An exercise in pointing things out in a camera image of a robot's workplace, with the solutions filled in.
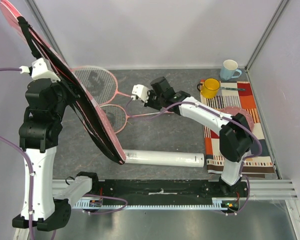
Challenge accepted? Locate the pink racket bag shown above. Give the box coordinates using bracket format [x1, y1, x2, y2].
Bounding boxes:
[0, 0, 126, 165]

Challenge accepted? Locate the pink badminton racket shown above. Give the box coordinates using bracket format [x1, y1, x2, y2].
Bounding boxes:
[71, 65, 151, 105]
[93, 104, 160, 134]

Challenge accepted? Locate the white shuttlecock tube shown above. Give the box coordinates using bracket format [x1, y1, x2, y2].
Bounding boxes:
[124, 149, 205, 168]

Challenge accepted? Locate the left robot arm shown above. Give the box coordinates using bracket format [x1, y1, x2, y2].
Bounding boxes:
[12, 78, 100, 232]

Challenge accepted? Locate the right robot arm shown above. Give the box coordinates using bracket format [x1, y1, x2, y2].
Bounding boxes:
[138, 77, 262, 197]

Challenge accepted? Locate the yellow mug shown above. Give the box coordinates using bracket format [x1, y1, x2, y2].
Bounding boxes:
[196, 78, 221, 99]

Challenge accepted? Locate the pink dotted plate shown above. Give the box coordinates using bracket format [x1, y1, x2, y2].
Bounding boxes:
[218, 106, 255, 131]

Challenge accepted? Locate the light blue mug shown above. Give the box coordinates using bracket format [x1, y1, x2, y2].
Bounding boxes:
[219, 59, 242, 81]

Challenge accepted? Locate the orange patchwork cloth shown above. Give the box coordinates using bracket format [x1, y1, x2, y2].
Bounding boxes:
[200, 81, 275, 178]

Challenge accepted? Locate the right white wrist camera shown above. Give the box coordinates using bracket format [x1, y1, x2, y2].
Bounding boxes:
[131, 84, 150, 103]

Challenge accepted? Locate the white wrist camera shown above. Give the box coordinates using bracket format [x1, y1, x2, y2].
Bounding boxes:
[131, 84, 150, 103]
[19, 57, 61, 83]

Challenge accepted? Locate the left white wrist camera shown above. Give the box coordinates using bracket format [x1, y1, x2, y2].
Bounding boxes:
[19, 57, 61, 83]

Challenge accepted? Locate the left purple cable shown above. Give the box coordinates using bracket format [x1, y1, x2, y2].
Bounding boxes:
[0, 67, 128, 240]

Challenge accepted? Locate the purple cable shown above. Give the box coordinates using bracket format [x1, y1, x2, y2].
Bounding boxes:
[124, 96, 263, 218]
[0, 67, 128, 240]

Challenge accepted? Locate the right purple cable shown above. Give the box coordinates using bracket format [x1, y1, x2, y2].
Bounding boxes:
[124, 96, 263, 218]

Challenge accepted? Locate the white cable duct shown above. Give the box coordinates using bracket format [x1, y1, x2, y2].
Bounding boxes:
[72, 198, 239, 211]

